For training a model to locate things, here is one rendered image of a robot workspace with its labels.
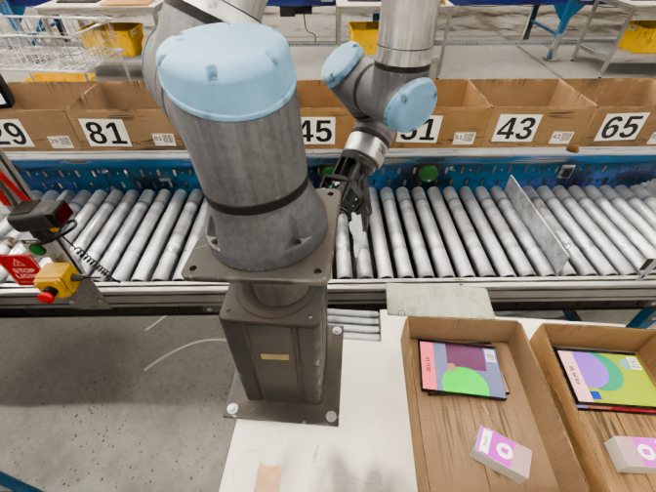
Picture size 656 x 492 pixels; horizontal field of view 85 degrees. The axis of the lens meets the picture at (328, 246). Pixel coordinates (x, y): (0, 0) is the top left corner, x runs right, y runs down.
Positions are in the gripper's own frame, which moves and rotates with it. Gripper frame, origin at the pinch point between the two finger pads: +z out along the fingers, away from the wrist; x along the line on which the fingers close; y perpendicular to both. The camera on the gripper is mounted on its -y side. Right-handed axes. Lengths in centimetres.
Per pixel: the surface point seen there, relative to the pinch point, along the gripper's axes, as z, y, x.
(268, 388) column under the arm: 32.6, -3.5, -1.7
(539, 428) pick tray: 17, -34, 47
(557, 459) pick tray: 20, -29, 51
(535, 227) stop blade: -41, -73, 28
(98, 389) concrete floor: 91, -40, -110
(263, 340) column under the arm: 21.0, 11.2, 2.7
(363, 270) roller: -1.8, -37.3, -9.3
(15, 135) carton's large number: 3, 21, -137
